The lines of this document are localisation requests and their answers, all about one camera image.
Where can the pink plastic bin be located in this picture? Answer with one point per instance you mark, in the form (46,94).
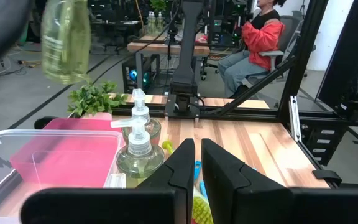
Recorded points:
(79,124)

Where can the black plastic clamp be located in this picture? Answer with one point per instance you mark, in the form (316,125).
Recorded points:
(326,175)

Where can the green potted plant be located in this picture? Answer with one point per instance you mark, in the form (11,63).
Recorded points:
(92,99)

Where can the clear plastic bin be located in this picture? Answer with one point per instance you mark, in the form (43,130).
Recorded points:
(57,133)

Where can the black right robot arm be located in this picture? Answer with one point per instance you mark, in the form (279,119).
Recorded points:
(186,46)

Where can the computer tower blue lights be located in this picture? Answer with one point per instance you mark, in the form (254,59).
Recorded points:
(134,74)

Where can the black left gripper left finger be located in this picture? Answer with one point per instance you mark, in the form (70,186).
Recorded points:
(166,202)

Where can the black server rack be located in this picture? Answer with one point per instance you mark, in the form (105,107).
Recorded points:
(225,31)

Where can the yellow-green dish brush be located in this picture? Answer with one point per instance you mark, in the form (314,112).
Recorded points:
(167,146)

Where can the grey office chair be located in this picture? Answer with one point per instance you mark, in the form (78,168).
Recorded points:
(291,31)

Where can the black equipment stand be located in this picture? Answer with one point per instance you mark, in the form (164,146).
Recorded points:
(353,62)

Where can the person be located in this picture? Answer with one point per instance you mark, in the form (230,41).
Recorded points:
(259,40)

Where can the green leafy plant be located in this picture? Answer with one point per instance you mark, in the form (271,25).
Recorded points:
(158,4)

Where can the wooden workshop table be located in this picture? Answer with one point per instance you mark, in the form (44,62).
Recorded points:
(154,48)

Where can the black drawer cabinet white labels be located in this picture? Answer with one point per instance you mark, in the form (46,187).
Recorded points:
(322,146)

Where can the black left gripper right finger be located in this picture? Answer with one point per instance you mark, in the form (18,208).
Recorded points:
(244,199)

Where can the black aluminium table frame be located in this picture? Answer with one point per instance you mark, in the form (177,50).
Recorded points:
(301,46)

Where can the silver aluminium bracket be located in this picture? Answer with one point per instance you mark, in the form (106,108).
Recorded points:
(294,118)

